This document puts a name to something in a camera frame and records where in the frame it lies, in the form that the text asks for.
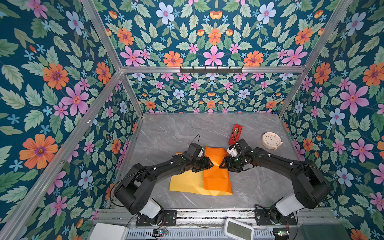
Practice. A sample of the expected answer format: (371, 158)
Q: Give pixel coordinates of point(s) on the pink round alarm clock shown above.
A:
(271, 141)

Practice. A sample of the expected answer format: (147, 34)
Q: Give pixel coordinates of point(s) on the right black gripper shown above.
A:
(231, 168)

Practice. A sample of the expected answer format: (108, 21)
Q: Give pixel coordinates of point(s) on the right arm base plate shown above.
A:
(265, 217)

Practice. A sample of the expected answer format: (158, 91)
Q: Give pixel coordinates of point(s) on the white box device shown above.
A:
(108, 232)

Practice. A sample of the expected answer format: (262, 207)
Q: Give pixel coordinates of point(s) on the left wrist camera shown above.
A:
(195, 151)

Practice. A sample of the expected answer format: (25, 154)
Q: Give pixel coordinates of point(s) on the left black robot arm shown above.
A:
(135, 189)

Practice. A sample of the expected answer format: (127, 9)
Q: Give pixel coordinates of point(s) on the red tape dispenser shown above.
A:
(235, 135)

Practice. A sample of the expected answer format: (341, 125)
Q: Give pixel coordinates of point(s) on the yellow orange wrapping paper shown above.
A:
(212, 182)

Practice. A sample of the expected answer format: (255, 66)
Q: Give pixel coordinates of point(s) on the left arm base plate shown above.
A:
(163, 218)

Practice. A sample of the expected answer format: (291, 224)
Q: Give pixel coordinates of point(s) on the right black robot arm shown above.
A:
(310, 186)

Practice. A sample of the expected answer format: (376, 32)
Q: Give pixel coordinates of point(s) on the green mat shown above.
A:
(324, 232)

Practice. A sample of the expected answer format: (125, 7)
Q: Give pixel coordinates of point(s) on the black hook rail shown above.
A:
(211, 70)

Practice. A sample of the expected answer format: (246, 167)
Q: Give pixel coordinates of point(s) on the white timer display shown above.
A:
(237, 230)

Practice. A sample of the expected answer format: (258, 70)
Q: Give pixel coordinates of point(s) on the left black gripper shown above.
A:
(204, 158)

